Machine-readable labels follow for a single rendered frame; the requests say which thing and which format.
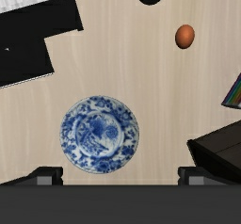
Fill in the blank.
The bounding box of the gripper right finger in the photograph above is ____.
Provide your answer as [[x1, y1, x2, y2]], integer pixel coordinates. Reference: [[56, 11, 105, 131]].
[[177, 166, 233, 186]]

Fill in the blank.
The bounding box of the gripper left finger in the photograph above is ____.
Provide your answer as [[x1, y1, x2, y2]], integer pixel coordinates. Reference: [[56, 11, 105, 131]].
[[1, 166, 64, 186]]

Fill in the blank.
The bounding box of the open cabinet drawer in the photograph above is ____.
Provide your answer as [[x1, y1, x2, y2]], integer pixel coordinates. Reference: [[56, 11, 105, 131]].
[[0, 37, 56, 88]]

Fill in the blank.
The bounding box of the brown egg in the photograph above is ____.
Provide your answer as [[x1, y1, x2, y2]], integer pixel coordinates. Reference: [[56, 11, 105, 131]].
[[174, 24, 196, 50]]

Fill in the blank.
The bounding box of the slatted rack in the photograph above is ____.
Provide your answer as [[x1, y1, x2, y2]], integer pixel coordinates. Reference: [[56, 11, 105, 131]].
[[186, 119, 241, 184]]

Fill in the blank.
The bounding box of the blue and white patterned plate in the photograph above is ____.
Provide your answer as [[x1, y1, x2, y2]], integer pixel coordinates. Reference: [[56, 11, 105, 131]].
[[59, 95, 140, 174]]

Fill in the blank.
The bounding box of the rainbow striped carton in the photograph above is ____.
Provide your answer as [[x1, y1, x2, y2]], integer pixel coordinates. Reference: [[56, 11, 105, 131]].
[[220, 72, 241, 110]]

